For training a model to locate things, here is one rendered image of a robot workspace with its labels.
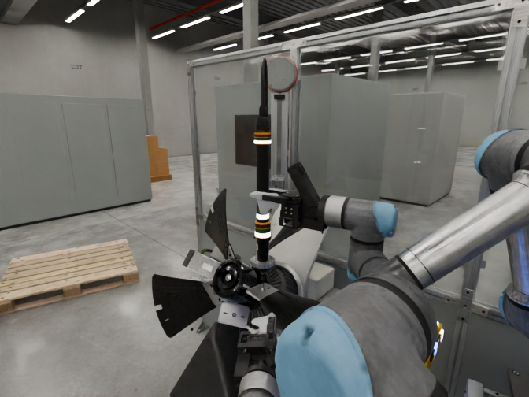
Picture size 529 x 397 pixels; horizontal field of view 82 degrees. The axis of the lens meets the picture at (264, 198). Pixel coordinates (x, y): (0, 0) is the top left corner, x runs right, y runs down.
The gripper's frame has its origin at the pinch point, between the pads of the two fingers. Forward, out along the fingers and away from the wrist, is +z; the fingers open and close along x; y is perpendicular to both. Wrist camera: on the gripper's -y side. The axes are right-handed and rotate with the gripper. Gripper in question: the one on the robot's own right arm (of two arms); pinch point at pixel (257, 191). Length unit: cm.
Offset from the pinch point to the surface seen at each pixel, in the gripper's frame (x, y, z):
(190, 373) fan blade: -20, 48, 9
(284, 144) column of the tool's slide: 63, -7, 25
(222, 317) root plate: -7.6, 37.9, 7.5
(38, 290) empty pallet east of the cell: 39, 136, 266
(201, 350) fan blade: -15.7, 44.0, 8.5
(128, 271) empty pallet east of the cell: 106, 136, 226
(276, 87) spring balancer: 61, -33, 29
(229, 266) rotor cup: -0.6, 25.0, 9.9
